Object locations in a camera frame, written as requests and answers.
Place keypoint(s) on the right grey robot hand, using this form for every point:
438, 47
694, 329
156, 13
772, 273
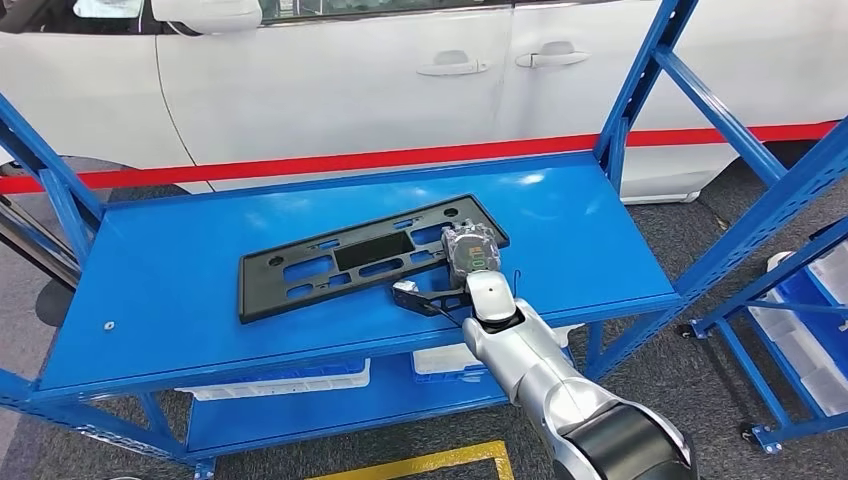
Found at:
472, 252

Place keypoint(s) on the black plastic panel part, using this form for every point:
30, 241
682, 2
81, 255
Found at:
371, 250

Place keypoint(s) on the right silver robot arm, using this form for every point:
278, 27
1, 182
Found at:
530, 371

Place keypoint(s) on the blue metal shelf rack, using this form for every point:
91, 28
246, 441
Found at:
166, 278

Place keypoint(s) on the translucent white plastic crate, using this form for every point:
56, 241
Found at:
444, 358
831, 272
815, 391

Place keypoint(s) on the blue plastic crate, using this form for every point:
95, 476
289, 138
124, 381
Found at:
450, 379
805, 291
298, 372

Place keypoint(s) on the red barrier belt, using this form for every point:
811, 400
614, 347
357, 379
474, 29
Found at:
331, 163

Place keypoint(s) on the white latticed plastic crate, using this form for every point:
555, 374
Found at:
278, 391

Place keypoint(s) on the white car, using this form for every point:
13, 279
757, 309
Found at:
298, 86

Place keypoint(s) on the blue wheeled metal rack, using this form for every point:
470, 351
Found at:
775, 281

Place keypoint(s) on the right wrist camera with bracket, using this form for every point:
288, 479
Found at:
405, 287

